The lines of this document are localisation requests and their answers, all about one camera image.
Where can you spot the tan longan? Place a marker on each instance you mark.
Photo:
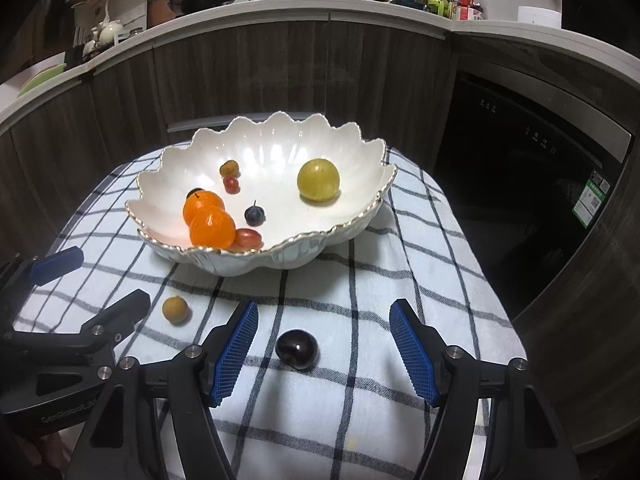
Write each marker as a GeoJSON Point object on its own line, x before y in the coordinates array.
{"type": "Point", "coordinates": [230, 168]}
{"type": "Point", "coordinates": [176, 310]}

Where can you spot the black microwave oven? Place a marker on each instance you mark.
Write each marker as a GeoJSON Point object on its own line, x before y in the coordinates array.
{"type": "Point", "coordinates": [594, 18]}

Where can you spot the black dishwasher front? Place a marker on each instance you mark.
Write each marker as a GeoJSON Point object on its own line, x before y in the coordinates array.
{"type": "Point", "coordinates": [527, 169]}

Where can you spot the green container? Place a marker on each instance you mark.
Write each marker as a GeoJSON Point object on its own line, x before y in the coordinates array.
{"type": "Point", "coordinates": [438, 7]}

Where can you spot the dark plum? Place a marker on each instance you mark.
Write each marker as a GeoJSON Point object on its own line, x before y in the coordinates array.
{"type": "Point", "coordinates": [298, 349]}
{"type": "Point", "coordinates": [193, 191]}

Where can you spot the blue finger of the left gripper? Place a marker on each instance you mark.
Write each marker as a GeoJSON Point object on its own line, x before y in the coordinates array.
{"type": "Point", "coordinates": [110, 326]}
{"type": "Point", "coordinates": [46, 270]}

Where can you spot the white scalloped ceramic bowl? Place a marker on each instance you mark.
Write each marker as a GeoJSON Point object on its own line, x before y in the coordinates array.
{"type": "Point", "coordinates": [270, 154]}

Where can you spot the white teapot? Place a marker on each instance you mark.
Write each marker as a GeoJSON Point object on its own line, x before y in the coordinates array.
{"type": "Point", "coordinates": [108, 32]}

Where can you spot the green yellow round fruit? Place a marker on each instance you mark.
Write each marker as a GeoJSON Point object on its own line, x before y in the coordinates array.
{"type": "Point", "coordinates": [318, 180]}

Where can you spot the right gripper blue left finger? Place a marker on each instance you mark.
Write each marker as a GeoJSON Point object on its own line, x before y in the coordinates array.
{"type": "Point", "coordinates": [121, 438]}

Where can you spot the grey drawer handle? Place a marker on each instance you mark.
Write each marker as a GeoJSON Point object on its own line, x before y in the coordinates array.
{"type": "Point", "coordinates": [214, 122]}

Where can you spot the orange mandarin with stem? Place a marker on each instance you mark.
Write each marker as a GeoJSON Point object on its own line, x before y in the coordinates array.
{"type": "Point", "coordinates": [200, 202]}

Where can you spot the white rice cooker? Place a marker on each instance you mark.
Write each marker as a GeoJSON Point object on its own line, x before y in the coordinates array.
{"type": "Point", "coordinates": [539, 16]}

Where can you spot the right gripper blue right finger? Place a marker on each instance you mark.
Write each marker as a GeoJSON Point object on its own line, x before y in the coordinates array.
{"type": "Point", "coordinates": [525, 437]}

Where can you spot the blueberry dark blue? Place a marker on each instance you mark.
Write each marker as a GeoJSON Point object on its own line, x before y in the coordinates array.
{"type": "Point", "coordinates": [255, 215]}

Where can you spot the red grape tomato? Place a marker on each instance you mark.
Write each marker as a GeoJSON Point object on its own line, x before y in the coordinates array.
{"type": "Point", "coordinates": [245, 240]}
{"type": "Point", "coordinates": [231, 184]}

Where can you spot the checkered white black cloth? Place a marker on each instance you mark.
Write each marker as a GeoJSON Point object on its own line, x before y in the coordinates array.
{"type": "Point", "coordinates": [355, 414]}

